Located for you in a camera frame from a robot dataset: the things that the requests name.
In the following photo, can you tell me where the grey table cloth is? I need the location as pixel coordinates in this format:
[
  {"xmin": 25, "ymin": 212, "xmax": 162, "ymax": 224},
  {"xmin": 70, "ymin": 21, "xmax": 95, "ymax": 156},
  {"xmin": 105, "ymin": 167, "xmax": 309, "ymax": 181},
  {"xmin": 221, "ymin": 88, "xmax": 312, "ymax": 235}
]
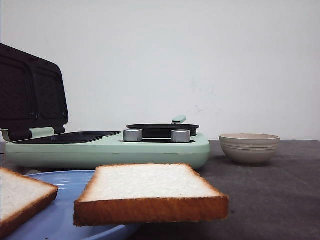
[{"xmin": 0, "ymin": 139, "xmax": 320, "ymax": 240}]

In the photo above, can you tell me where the left silver control knob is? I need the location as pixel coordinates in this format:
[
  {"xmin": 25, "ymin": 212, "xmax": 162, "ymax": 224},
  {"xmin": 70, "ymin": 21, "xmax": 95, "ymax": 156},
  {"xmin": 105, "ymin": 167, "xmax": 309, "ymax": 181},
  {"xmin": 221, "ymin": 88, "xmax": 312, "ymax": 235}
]
[{"xmin": 123, "ymin": 128, "xmax": 143, "ymax": 142}]

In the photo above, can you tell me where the mint green breakfast maker base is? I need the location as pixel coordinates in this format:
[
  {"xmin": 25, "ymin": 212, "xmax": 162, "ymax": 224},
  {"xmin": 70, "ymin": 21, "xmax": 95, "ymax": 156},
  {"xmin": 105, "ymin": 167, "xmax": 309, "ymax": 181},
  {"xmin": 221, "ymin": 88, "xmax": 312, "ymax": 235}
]
[{"xmin": 5, "ymin": 133, "xmax": 211, "ymax": 170}]

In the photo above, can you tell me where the beige ribbed bowl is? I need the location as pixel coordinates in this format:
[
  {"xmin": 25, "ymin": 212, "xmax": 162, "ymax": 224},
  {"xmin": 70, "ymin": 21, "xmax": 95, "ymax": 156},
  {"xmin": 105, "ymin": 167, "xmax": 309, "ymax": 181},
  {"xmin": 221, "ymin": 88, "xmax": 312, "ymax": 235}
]
[{"xmin": 219, "ymin": 133, "xmax": 280, "ymax": 166}]

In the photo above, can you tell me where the white bread slice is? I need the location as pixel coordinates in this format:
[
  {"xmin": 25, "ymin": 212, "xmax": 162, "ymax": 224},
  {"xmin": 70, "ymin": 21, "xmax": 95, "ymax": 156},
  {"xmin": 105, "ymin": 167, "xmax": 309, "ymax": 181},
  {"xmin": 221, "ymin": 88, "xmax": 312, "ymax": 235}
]
[
  {"xmin": 0, "ymin": 167, "xmax": 59, "ymax": 239},
  {"xmin": 73, "ymin": 163, "xmax": 229, "ymax": 227}
]

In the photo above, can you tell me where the black round frying pan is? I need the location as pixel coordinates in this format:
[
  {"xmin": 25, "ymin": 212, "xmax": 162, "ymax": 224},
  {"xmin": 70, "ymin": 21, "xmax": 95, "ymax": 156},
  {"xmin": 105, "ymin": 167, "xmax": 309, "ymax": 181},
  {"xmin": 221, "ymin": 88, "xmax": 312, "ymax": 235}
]
[{"xmin": 126, "ymin": 115, "xmax": 200, "ymax": 138}]

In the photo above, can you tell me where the blue plastic plate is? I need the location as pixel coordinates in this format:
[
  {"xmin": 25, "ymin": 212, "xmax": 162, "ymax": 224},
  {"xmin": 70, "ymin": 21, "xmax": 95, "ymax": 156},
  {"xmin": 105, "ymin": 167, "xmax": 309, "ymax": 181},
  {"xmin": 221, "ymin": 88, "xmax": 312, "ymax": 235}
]
[{"xmin": 4, "ymin": 170, "xmax": 141, "ymax": 240}]

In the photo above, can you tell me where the right silver control knob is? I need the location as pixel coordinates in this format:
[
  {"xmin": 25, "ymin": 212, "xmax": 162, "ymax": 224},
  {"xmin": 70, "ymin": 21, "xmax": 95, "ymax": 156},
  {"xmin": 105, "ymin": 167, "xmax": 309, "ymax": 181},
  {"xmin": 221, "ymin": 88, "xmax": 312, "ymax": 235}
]
[{"xmin": 171, "ymin": 129, "xmax": 191, "ymax": 143}]

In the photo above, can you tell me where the breakfast maker hinged lid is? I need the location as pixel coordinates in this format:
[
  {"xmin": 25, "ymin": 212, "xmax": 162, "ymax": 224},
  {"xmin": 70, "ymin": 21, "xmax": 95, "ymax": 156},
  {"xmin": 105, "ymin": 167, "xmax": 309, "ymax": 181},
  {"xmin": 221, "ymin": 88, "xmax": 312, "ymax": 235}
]
[{"xmin": 0, "ymin": 44, "xmax": 69, "ymax": 142}]

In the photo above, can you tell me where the silver control knob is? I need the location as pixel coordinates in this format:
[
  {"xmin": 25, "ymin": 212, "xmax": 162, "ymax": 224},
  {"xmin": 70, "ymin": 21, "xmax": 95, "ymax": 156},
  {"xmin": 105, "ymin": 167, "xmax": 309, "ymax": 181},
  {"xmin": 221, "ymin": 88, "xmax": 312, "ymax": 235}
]
[
  {"xmin": 171, "ymin": 129, "xmax": 191, "ymax": 143},
  {"xmin": 123, "ymin": 128, "xmax": 143, "ymax": 142}
]

